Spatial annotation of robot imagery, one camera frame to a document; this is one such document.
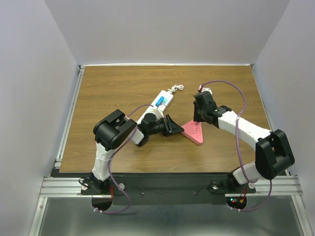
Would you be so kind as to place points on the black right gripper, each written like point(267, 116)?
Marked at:
point(197, 117)

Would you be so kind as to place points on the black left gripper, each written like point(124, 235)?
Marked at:
point(170, 126)

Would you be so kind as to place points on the pink triangular power strip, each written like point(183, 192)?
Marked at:
point(193, 131)

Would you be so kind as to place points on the blue square plug adapter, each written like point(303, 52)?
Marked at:
point(160, 101)

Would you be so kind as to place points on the white multicolour power strip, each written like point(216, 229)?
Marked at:
point(168, 97)

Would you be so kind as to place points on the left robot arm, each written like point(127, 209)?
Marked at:
point(113, 130)

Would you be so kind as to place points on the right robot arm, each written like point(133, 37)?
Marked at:
point(229, 121)

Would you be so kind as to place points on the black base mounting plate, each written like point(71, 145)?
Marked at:
point(166, 189)

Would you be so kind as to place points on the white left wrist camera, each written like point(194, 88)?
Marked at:
point(158, 111)

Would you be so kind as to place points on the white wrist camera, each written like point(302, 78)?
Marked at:
point(202, 89)
point(158, 111)

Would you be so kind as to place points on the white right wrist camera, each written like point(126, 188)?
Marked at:
point(202, 89)

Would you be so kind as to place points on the aluminium left side rail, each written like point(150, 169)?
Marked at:
point(66, 129)

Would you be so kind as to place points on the aluminium rail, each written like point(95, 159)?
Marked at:
point(275, 127)
point(66, 129)
point(61, 187)

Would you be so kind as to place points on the aluminium right side rail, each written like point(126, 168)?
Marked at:
point(275, 127)

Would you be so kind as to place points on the aluminium front rail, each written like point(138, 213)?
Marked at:
point(61, 187)

